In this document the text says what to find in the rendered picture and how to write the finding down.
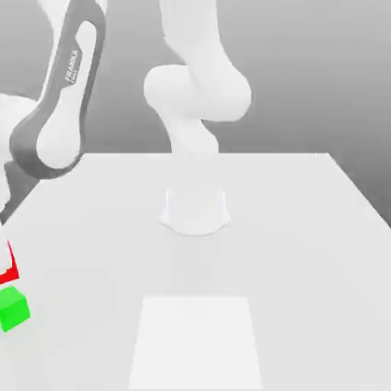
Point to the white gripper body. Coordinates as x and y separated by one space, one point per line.
3 244

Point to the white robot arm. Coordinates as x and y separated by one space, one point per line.
195 91

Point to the small red cube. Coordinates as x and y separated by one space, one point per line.
15 273

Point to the small green cube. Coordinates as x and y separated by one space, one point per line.
13 309

